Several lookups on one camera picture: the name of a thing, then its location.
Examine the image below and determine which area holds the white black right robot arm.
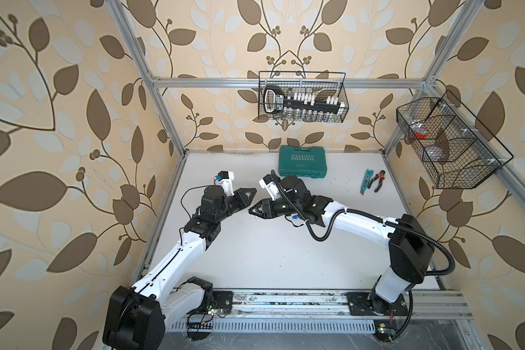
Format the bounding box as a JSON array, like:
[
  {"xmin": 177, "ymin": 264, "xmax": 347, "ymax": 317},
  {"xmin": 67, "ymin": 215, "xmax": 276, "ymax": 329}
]
[{"xmin": 249, "ymin": 174, "xmax": 435, "ymax": 315}]

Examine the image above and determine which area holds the black wire basket back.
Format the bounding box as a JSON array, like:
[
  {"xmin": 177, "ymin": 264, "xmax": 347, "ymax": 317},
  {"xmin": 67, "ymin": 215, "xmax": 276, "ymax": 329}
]
[{"xmin": 258, "ymin": 70, "xmax": 349, "ymax": 123}]

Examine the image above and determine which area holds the aluminium frame post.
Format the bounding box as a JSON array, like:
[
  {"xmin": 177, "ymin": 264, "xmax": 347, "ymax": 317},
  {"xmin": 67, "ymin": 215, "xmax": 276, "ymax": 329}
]
[{"xmin": 381, "ymin": 0, "xmax": 484, "ymax": 158}]

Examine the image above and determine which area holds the black wire basket right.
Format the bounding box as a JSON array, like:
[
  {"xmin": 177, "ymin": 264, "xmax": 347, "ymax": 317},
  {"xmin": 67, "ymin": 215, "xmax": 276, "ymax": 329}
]
[{"xmin": 396, "ymin": 90, "xmax": 513, "ymax": 190}]

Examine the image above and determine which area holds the black wire basket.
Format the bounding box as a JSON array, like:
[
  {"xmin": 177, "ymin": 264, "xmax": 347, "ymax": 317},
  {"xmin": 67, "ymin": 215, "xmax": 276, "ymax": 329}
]
[
  {"xmin": 396, "ymin": 90, "xmax": 513, "ymax": 190},
  {"xmin": 258, "ymin": 70, "xmax": 349, "ymax": 123}
]

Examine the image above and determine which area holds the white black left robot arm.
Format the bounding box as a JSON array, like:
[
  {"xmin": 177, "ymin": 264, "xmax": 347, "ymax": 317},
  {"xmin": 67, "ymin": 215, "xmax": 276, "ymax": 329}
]
[{"xmin": 102, "ymin": 185, "xmax": 257, "ymax": 349}]

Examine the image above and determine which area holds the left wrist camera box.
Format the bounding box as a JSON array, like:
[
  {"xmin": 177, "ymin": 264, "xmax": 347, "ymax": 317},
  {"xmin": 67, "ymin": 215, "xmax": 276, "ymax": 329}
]
[{"xmin": 214, "ymin": 171, "xmax": 234, "ymax": 196}]

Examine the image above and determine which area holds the teal utility knife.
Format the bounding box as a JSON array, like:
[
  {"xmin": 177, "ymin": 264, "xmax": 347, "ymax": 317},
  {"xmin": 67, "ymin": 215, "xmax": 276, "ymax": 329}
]
[{"xmin": 360, "ymin": 169, "xmax": 374, "ymax": 195}]

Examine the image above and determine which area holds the green plastic tool case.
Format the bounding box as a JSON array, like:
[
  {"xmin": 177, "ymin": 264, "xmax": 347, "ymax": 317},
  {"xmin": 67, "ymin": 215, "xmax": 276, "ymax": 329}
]
[{"xmin": 279, "ymin": 146, "xmax": 328, "ymax": 179}]

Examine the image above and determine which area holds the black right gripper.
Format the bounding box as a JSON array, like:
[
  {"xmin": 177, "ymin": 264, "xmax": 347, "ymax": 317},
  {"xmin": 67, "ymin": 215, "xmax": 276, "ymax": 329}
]
[{"xmin": 248, "ymin": 197, "xmax": 302, "ymax": 219}]

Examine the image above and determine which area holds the red item in basket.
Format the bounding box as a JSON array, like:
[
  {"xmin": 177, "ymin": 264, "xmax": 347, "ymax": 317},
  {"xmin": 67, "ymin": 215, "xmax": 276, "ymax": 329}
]
[{"xmin": 408, "ymin": 122, "xmax": 430, "ymax": 139}]

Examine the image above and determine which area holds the socket set on holder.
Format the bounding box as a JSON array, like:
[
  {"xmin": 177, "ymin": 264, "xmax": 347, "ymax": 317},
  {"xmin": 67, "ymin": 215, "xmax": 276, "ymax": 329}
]
[{"xmin": 261, "ymin": 85, "xmax": 349, "ymax": 115}]

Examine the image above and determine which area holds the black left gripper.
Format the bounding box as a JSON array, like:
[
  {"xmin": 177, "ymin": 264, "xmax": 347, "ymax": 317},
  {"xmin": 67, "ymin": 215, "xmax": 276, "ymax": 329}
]
[{"xmin": 212, "ymin": 187, "xmax": 255, "ymax": 225}]

